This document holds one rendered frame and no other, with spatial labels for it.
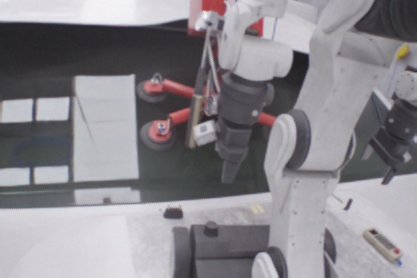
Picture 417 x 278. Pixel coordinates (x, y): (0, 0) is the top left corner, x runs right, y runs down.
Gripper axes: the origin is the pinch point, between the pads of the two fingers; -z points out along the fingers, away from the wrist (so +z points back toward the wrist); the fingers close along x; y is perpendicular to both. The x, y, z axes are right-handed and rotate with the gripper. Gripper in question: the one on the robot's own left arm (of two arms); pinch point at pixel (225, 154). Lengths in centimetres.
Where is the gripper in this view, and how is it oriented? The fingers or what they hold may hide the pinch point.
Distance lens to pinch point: 61.8
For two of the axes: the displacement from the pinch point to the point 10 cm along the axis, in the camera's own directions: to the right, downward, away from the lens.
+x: -1.1, -5.5, 8.3
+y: -9.8, -0.9, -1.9
